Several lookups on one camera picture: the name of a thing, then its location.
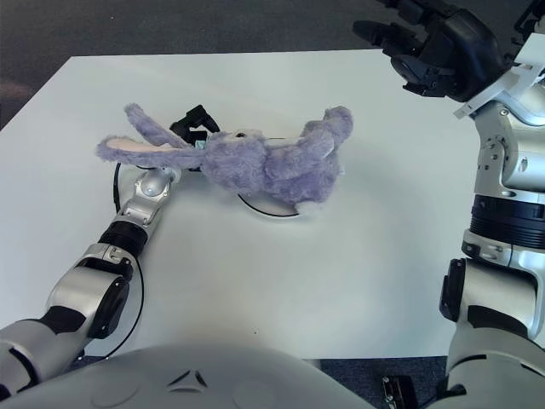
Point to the black metal bracket under table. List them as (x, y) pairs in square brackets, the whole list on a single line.
[(396, 392)]

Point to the grey robot torso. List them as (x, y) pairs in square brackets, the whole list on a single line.
[(191, 379)]

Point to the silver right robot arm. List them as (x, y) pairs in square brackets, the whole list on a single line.
[(506, 204)]

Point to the purple plush bunny doll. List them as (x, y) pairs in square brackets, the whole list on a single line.
[(272, 166)]

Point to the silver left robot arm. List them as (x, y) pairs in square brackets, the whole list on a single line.
[(110, 255)]

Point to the white plate with black rim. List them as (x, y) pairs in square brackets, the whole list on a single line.
[(272, 209)]

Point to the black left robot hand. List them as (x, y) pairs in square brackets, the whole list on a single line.
[(196, 117)]

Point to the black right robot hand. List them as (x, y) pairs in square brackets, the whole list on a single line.
[(451, 51)]

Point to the black office chair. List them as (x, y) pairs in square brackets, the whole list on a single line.
[(526, 17)]

